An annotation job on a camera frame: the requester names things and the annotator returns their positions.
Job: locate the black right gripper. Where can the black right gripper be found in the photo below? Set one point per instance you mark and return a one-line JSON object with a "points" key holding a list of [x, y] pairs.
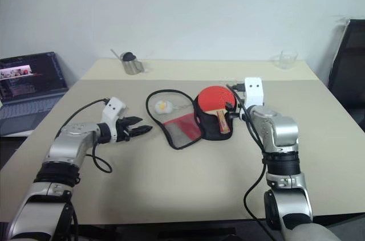
{"points": [[235, 115]]}

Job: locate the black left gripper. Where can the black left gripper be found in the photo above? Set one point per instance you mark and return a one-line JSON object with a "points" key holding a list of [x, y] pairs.
{"points": [[123, 130]]}

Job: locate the red table tennis paddle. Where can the red table tennis paddle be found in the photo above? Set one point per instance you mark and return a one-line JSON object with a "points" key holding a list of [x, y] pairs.
{"points": [[214, 98]]}

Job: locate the black red paddle case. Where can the black red paddle case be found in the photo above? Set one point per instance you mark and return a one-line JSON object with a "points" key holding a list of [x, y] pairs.
{"points": [[211, 130]]}

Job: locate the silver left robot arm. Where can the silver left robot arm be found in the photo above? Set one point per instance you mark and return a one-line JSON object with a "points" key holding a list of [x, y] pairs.
{"points": [[71, 138]]}

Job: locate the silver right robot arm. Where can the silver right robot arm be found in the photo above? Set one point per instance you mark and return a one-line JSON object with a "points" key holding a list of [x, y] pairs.
{"points": [[282, 130]]}

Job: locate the stainless steel cup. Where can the stainless steel cup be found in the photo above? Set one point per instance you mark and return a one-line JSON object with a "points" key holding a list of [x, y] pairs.
{"points": [[133, 67]]}

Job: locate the black round object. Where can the black round object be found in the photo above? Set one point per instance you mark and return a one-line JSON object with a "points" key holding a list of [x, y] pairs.
{"points": [[128, 56]]}

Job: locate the thin metal straw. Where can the thin metal straw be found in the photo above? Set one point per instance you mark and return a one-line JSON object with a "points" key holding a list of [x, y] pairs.
{"points": [[116, 53]]}

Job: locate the clear glass cup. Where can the clear glass cup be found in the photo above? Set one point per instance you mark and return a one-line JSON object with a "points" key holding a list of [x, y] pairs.
{"points": [[286, 60]]}

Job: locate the grey open laptop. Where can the grey open laptop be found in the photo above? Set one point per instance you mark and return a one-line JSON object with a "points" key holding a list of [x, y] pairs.
{"points": [[28, 104]]}

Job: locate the black office chair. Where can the black office chair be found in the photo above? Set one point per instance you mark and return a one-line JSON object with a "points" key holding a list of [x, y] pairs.
{"points": [[349, 67]]}

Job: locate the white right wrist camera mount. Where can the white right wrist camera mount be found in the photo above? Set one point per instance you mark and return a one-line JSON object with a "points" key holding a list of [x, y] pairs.
{"points": [[253, 93]]}

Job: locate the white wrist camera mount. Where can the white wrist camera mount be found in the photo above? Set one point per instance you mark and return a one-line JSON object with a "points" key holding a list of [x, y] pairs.
{"points": [[112, 108], [253, 93]]}

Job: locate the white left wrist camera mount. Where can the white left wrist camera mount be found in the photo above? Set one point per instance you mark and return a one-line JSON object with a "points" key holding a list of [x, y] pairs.
{"points": [[112, 108]]}

